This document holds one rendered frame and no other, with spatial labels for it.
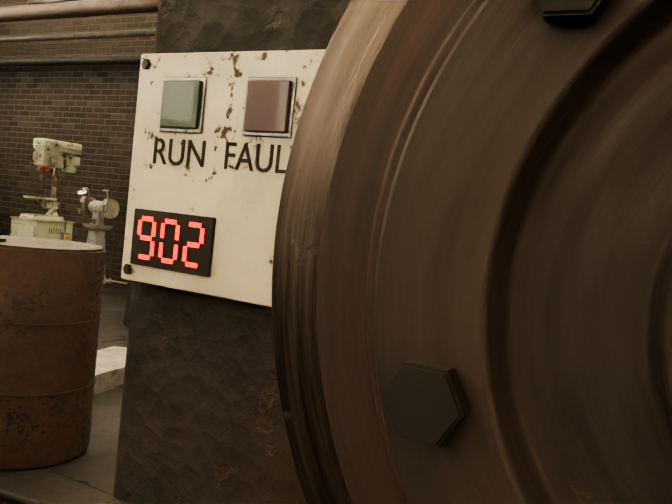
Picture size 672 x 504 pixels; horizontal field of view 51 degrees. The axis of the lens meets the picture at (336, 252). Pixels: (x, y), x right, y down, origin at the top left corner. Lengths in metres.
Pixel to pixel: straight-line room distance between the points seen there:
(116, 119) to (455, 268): 9.25
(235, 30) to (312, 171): 0.26
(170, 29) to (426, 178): 0.43
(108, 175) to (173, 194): 8.88
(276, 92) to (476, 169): 0.31
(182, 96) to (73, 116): 9.48
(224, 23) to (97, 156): 9.05
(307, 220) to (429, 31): 0.10
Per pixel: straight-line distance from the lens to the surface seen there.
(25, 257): 2.96
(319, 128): 0.33
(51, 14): 9.51
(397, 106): 0.29
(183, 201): 0.55
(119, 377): 4.39
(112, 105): 9.52
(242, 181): 0.52
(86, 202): 9.11
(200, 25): 0.59
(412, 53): 0.30
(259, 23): 0.56
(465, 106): 0.21
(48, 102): 10.44
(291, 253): 0.33
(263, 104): 0.51
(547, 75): 0.20
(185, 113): 0.55
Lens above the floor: 1.13
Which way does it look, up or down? 3 degrees down
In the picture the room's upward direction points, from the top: 6 degrees clockwise
